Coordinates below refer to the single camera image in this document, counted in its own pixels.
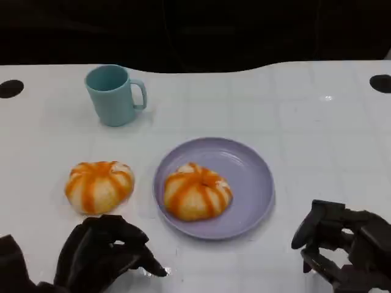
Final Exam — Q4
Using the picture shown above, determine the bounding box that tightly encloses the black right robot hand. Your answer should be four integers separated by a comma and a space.
291, 200, 391, 291

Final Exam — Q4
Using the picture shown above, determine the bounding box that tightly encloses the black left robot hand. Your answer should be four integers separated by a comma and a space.
53, 214, 169, 293

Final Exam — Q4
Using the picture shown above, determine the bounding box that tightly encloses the orange and white bread roll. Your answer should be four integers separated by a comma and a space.
164, 162, 233, 221
64, 161, 135, 215

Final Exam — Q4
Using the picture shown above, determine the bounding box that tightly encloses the lilac plate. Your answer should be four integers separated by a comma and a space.
152, 136, 275, 240

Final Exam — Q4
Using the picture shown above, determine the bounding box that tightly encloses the pale green mug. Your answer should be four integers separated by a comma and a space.
84, 63, 148, 128

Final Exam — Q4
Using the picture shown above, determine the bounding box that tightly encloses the black table grommet hole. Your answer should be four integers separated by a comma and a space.
0, 79, 24, 99
368, 74, 391, 94

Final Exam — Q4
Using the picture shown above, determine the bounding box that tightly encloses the black curtain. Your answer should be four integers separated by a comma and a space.
0, 0, 391, 73

